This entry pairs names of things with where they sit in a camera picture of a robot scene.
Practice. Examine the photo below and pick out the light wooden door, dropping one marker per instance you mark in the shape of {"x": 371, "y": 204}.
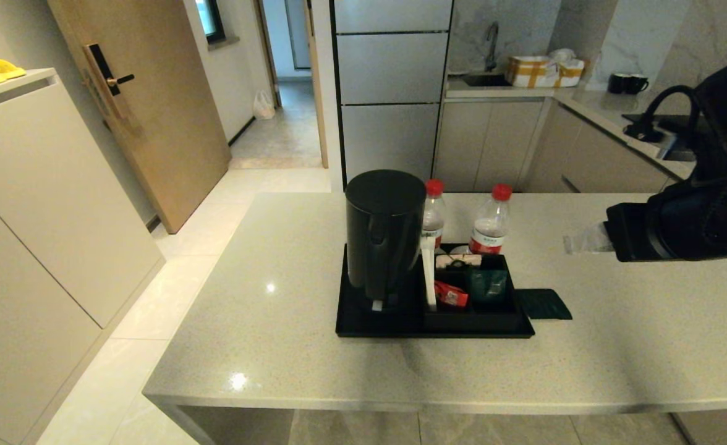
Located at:
{"x": 162, "y": 122}

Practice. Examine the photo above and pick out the black compartment organizer box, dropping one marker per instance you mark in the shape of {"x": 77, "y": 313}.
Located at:
{"x": 475, "y": 320}

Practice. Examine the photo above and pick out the clear water bottle red cap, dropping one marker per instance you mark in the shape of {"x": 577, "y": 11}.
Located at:
{"x": 490, "y": 224}
{"x": 433, "y": 216}

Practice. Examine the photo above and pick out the narrow wooden door leaf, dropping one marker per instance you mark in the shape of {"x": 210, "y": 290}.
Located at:
{"x": 315, "y": 85}

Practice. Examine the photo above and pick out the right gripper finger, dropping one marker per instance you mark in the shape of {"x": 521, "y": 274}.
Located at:
{"x": 589, "y": 240}

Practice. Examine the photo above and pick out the dark kitchen sink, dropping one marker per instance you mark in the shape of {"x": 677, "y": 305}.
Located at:
{"x": 486, "y": 80}

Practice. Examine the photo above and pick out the chrome kitchen faucet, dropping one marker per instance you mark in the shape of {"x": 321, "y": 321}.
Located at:
{"x": 491, "y": 44}

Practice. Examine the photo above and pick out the dark framed window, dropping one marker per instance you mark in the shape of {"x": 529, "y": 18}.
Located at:
{"x": 211, "y": 20}

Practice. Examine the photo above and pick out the black mug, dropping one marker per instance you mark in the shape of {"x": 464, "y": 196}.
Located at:
{"x": 635, "y": 84}
{"x": 617, "y": 83}

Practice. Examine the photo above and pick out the white small packet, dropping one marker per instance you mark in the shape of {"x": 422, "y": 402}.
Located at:
{"x": 458, "y": 261}

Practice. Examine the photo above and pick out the black induction cooktop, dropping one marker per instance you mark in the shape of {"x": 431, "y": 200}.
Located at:
{"x": 679, "y": 122}

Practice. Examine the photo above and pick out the dark green tea packet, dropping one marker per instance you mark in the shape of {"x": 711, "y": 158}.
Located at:
{"x": 544, "y": 304}
{"x": 488, "y": 283}

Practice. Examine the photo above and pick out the white crumpled plastic bag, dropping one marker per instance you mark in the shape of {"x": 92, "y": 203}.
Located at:
{"x": 562, "y": 55}

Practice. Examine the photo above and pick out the white round coaster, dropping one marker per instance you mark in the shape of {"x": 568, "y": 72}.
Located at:
{"x": 459, "y": 250}

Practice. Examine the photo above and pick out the black electric kettle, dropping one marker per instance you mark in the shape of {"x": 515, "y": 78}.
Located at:
{"x": 385, "y": 238}

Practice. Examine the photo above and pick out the white long paper sachet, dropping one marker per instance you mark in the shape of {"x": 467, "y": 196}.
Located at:
{"x": 429, "y": 275}

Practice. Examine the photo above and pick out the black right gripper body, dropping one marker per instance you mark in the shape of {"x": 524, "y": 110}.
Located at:
{"x": 635, "y": 233}

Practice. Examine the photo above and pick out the black rectangular serving tray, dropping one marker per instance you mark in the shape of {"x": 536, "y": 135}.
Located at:
{"x": 388, "y": 327}

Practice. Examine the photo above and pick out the silver refrigerator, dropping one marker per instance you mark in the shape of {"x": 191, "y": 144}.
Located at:
{"x": 391, "y": 122}

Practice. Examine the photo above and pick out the yellow white box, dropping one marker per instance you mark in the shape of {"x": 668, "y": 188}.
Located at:
{"x": 536, "y": 72}

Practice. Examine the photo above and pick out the beige kitchen base cabinets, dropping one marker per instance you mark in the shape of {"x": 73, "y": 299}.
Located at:
{"x": 487, "y": 146}

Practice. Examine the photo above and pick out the red sachet packet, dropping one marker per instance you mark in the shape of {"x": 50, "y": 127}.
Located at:
{"x": 452, "y": 295}

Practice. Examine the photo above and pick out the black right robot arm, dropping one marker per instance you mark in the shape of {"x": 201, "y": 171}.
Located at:
{"x": 716, "y": 216}

